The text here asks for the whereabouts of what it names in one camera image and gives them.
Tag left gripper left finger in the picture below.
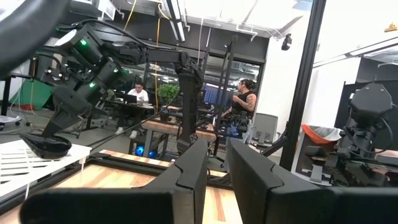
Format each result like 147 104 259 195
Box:
141 138 209 224

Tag person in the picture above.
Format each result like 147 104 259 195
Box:
222 78 258 147
114 81 150 139

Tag white bin orange liner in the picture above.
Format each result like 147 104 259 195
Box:
292 123 343 184

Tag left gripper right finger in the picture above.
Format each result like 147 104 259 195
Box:
226 138 336 224

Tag leafy green office plant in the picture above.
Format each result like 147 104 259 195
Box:
157 83 180 106

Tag wooden workbench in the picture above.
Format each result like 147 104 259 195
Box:
141 119 218 144

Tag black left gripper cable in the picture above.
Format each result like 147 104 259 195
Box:
0 0 71 80

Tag white lattice shelf rack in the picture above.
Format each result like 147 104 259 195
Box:
0 139 93 203

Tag grey office chair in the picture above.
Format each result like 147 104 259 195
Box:
250 112 280 150

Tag black teardrop mini plate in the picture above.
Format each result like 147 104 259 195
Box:
19 133 73 160

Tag computer tower blue lights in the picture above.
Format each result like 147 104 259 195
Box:
129 138 159 159

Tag black security camera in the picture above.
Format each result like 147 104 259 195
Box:
281 33 293 52

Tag green cloth screen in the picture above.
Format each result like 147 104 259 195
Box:
9 78 53 110

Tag black metal stand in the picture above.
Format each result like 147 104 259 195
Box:
214 34 239 162

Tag yellow hanging cable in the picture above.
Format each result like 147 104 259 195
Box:
154 2 162 113

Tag black vertical frame post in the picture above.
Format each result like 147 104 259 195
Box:
262 0 327 172

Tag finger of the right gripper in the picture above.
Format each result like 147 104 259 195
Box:
40 111 79 140

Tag blue lit monitor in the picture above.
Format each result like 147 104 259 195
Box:
203 83 233 106

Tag black laptop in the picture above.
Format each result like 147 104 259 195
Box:
123 93 138 105

